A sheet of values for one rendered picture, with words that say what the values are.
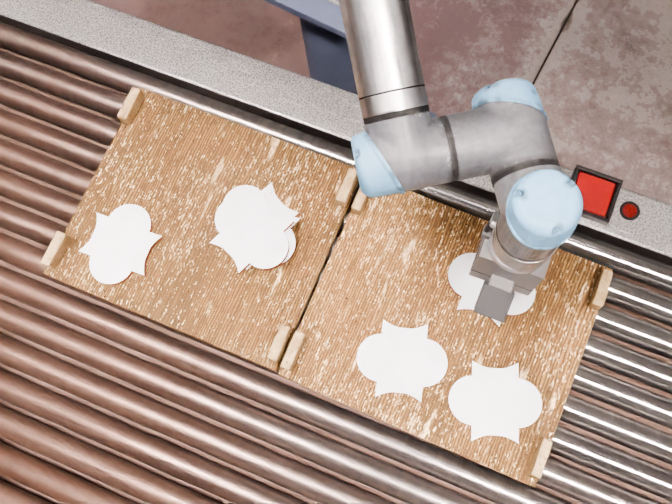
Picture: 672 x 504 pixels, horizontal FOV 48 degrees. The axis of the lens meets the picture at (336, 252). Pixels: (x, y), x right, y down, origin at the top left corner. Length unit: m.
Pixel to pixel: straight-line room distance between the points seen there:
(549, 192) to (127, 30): 0.87
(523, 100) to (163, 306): 0.64
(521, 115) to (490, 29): 1.61
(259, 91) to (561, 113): 1.24
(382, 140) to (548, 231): 0.20
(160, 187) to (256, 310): 0.26
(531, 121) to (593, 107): 1.54
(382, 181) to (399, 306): 0.37
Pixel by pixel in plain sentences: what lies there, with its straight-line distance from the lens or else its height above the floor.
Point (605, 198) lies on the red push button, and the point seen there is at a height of 0.93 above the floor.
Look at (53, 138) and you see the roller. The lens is 1.37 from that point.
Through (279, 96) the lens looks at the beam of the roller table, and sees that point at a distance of 1.30.
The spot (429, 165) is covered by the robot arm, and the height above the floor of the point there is 1.31.
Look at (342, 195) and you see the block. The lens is 1.17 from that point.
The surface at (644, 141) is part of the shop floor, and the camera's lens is 2.38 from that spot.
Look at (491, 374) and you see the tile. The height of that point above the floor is 0.95.
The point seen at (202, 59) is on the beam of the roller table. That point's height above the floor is 0.91.
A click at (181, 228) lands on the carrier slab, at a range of 1.23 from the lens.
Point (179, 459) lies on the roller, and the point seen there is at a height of 0.92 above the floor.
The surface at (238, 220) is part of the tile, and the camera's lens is 1.18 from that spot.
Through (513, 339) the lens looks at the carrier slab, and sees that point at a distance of 1.17.
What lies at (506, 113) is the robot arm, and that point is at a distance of 0.84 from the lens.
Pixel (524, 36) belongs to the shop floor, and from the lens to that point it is 2.45.
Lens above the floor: 2.07
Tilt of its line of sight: 75 degrees down
